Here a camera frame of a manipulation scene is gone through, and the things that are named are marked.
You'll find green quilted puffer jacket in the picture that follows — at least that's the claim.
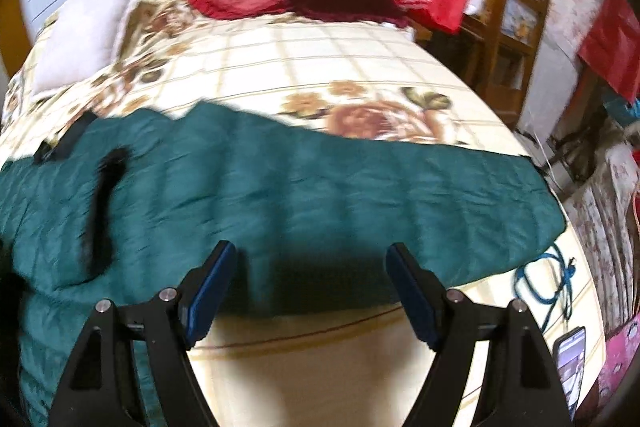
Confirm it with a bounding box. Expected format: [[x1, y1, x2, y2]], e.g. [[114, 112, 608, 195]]
[[1, 102, 566, 426]]

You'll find floral checked bed sheet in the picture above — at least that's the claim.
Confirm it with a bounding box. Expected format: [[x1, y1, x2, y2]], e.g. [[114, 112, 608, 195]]
[[0, 0, 609, 427]]

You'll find smartphone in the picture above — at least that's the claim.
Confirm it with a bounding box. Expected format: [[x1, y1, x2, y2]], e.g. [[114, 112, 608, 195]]
[[552, 326, 586, 419]]

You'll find wooden shelf rack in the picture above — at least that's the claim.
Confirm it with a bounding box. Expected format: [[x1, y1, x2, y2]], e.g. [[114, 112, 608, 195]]
[[449, 0, 556, 128]]

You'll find white square pillow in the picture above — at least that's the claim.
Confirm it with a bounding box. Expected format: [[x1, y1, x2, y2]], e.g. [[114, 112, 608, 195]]
[[24, 0, 139, 96]]

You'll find blue cord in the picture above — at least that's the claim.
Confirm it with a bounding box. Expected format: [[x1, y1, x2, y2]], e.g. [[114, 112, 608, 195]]
[[513, 241, 577, 333]]

